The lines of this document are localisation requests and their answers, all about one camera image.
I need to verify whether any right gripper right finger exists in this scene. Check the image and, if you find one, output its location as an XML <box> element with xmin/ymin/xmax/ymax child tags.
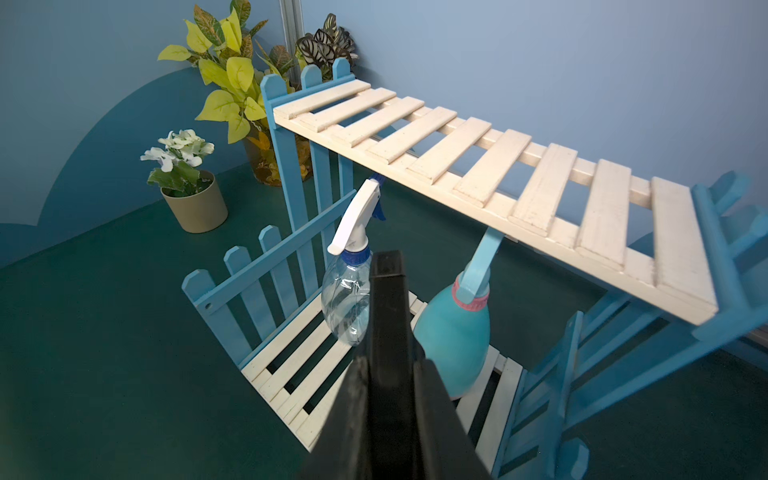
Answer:
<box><xmin>413</xmin><ymin>359</ymin><xmax>491</xmax><ymax>479</ymax></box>

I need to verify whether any teal watering bottle pink collar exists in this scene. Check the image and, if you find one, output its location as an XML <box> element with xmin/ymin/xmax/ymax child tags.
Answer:
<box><xmin>414</xmin><ymin>227</ymin><xmax>504</xmax><ymax>400</ymax></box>

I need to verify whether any blue white slatted shelf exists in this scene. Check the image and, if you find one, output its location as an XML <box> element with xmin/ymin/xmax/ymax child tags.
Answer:
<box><xmin>181</xmin><ymin>58</ymin><xmax>768</xmax><ymax>480</ymax></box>

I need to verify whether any clear spray bottle white nozzle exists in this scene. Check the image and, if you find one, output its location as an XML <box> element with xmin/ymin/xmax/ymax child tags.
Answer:
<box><xmin>321</xmin><ymin>174</ymin><xmax>385</xmax><ymax>346</ymax></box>

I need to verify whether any green leafy plant glass vase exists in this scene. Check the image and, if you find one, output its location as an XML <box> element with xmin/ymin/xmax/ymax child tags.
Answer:
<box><xmin>158</xmin><ymin>1</ymin><xmax>359</xmax><ymax>186</ymax></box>

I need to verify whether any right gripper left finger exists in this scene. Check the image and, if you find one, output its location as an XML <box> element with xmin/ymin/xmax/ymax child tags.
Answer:
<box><xmin>298</xmin><ymin>250</ymin><xmax>414</xmax><ymax>479</ymax></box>

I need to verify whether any white flower small beige pot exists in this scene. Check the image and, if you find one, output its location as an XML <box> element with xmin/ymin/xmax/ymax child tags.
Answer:
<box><xmin>140</xmin><ymin>129</ymin><xmax>228</xmax><ymax>234</ymax></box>

